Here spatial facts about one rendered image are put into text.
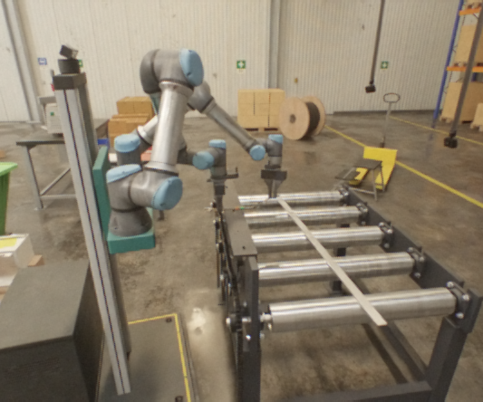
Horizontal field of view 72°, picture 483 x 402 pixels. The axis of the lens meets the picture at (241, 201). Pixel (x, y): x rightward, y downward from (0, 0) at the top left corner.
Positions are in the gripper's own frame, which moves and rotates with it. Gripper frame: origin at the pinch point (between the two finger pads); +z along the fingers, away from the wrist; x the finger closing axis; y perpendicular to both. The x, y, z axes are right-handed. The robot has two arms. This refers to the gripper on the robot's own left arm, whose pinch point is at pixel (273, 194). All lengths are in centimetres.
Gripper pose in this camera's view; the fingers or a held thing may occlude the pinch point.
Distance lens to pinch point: 180.9
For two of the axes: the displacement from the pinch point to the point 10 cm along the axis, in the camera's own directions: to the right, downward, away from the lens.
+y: 4.2, -1.9, 8.9
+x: -9.1, -1.2, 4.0
